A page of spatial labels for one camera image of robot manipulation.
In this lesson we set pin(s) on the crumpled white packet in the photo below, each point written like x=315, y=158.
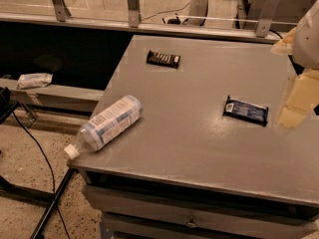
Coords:
x=30, y=81

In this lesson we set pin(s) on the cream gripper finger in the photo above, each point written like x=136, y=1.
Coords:
x=284, y=45
x=302, y=99

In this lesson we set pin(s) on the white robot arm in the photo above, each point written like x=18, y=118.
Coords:
x=302, y=43

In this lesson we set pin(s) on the grey metal rail frame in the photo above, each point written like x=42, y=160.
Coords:
x=156, y=17

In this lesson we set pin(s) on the grey metal side shelf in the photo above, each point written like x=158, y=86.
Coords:
x=55, y=96

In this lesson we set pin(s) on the blue rxbar blueberry wrapper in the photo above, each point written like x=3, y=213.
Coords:
x=246, y=111

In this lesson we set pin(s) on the clear blue-label plastic bottle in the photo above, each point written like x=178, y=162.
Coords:
x=105, y=126

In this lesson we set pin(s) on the grey metal drawer cabinet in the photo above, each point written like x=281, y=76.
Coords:
x=186, y=171

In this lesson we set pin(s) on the black tripod stand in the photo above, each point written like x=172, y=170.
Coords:
x=49, y=200

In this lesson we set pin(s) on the dark brown snack bar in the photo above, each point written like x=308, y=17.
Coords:
x=165, y=60

